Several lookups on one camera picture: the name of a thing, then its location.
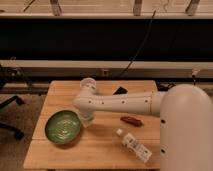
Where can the black smartphone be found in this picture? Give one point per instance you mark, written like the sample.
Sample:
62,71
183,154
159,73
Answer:
120,90

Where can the green ceramic bowl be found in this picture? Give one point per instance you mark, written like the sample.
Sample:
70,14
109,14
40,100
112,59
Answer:
63,127

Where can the brown snack bar wrapper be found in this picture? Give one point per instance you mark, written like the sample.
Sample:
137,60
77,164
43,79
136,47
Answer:
132,121

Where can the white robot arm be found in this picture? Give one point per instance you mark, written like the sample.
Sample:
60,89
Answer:
186,121

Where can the clear plastic bottle white label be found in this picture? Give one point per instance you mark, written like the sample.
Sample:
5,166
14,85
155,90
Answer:
134,145

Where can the translucent plastic cup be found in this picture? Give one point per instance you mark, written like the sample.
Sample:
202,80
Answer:
88,84

